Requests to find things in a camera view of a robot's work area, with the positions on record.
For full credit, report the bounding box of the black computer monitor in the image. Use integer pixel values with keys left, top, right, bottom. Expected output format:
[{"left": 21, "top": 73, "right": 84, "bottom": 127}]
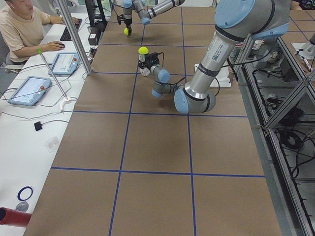
[{"left": 85, "top": 0, "right": 101, "bottom": 27}]

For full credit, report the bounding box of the person in beige shirt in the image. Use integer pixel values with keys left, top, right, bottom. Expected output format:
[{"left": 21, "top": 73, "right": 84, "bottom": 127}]
[{"left": 0, "top": 0, "right": 64, "bottom": 64}]

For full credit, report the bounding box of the small black square pad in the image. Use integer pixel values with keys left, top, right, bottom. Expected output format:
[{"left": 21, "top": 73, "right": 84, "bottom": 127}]
[{"left": 34, "top": 121, "right": 42, "bottom": 131}]

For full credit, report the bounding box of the blue teach pendant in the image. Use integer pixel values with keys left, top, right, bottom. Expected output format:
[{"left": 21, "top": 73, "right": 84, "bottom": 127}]
[
  {"left": 8, "top": 76, "right": 52, "bottom": 106},
  {"left": 50, "top": 52, "right": 80, "bottom": 76}
]

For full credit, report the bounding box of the black camera cable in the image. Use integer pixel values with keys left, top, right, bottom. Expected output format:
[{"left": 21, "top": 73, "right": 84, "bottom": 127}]
[
  {"left": 109, "top": 0, "right": 126, "bottom": 17},
  {"left": 156, "top": 52, "right": 221, "bottom": 96}
]

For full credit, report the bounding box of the black keyboard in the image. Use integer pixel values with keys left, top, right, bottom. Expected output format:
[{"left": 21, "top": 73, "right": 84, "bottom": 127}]
[{"left": 60, "top": 18, "right": 83, "bottom": 41}]

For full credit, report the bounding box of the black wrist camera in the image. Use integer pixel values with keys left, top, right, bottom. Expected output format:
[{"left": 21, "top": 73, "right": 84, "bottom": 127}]
[
  {"left": 150, "top": 52, "right": 160, "bottom": 61},
  {"left": 117, "top": 15, "right": 124, "bottom": 25}
]

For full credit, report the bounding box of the blue tape ring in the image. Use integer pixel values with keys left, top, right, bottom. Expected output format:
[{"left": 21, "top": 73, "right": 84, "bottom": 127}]
[{"left": 17, "top": 186, "right": 34, "bottom": 201}]

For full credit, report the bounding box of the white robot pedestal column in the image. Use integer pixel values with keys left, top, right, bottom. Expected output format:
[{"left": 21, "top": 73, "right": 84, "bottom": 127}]
[{"left": 193, "top": 63, "right": 232, "bottom": 88}]

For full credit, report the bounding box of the metal rod green tip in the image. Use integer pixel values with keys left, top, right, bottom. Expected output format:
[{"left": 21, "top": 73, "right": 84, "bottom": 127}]
[{"left": 37, "top": 48, "right": 68, "bottom": 101}]

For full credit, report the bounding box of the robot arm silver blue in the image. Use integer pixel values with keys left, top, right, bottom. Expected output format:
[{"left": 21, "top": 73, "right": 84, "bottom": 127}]
[
  {"left": 117, "top": 0, "right": 185, "bottom": 36},
  {"left": 138, "top": 0, "right": 291, "bottom": 114}
]

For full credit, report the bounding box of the red cylinder bottle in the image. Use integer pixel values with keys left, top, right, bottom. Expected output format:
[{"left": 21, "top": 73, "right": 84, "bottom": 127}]
[{"left": 0, "top": 207, "right": 32, "bottom": 228}]

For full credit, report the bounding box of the far blue teach pendant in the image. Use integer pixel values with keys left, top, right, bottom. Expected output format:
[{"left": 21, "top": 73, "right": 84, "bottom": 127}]
[{"left": 50, "top": 52, "right": 80, "bottom": 76}]

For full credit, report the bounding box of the small electronics board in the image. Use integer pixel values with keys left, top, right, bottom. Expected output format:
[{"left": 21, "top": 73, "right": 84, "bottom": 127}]
[{"left": 89, "top": 47, "right": 97, "bottom": 58}]

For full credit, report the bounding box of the aluminium frame post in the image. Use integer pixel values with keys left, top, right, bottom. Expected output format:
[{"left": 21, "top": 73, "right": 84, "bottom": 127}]
[{"left": 57, "top": 0, "right": 92, "bottom": 75}]

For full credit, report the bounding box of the black box white label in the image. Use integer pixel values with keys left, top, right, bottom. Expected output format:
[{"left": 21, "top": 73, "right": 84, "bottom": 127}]
[{"left": 88, "top": 27, "right": 101, "bottom": 46}]

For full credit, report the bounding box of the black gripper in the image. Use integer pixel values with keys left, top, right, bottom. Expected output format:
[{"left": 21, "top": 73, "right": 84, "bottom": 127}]
[
  {"left": 138, "top": 53, "right": 158, "bottom": 70},
  {"left": 125, "top": 18, "right": 132, "bottom": 36}
]

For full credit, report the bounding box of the near blue teach pendant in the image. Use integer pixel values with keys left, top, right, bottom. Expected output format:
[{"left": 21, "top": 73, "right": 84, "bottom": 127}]
[{"left": 8, "top": 76, "right": 52, "bottom": 106}]

